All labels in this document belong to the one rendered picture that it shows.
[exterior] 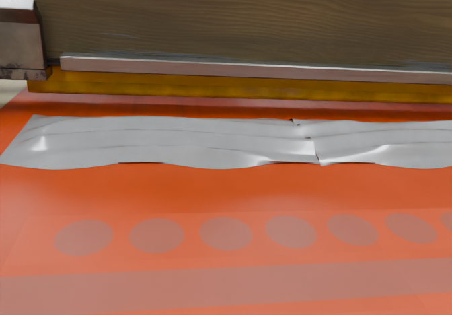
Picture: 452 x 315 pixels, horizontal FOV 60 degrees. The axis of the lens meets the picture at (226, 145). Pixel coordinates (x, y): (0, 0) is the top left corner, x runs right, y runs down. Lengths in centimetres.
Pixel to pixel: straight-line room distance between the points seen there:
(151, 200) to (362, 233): 10
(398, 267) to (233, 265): 7
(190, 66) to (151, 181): 10
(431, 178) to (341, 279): 12
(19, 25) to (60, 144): 9
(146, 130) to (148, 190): 6
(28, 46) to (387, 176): 24
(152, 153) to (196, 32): 10
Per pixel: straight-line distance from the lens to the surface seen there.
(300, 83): 33
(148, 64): 28
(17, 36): 29
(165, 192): 20
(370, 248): 18
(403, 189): 24
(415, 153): 28
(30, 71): 30
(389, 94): 36
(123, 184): 21
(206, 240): 17
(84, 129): 26
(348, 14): 32
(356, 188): 23
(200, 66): 28
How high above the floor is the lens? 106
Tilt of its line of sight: 25 degrees down
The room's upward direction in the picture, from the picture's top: 5 degrees clockwise
